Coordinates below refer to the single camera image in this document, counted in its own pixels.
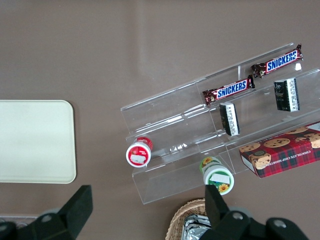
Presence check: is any cream plastic tray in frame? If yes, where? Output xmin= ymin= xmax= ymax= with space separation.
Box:
xmin=0 ymin=99 xmax=77 ymax=185

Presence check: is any red tartan cookie box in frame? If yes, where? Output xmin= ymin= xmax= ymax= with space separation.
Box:
xmin=238 ymin=121 xmax=320 ymax=179

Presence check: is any green lid sunflower cup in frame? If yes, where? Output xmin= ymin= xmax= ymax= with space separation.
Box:
xmin=198 ymin=156 xmax=235 ymax=196

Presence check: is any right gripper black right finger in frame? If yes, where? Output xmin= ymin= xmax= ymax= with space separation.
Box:
xmin=199 ymin=185 xmax=266 ymax=240

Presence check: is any silver foil container stack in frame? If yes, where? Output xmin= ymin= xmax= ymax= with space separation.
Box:
xmin=183 ymin=213 xmax=213 ymax=240

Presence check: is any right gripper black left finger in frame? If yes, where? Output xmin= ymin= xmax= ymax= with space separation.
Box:
xmin=14 ymin=185 xmax=94 ymax=240

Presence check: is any light oval wicker basket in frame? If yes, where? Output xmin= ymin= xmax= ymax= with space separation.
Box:
xmin=165 ymin=197 xmax=213 ymax=240

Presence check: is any clear acrylic stepped shelf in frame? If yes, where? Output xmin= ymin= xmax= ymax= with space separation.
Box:
xmin=195 ymin=42 xmax=320 ymax=176
xmin=120 ymin=74 xmax=237 ymax=206

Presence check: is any Snickers chocolate bar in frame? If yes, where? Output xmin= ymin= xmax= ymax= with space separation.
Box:
xmin=250 ymin=43 xmax=304 ymax=79
xmin=201 ymin=74 xmax=256 ymax=106

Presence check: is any small black box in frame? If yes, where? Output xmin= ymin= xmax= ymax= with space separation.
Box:
xmin=218 ymin=101 xmax=242 ymax=137
xmin=272 ymin=77 xmax=300 ymax=113

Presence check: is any red lid cup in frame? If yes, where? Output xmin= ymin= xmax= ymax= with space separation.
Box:
xmin=125 ymin=136 xmax=154 ymax=168

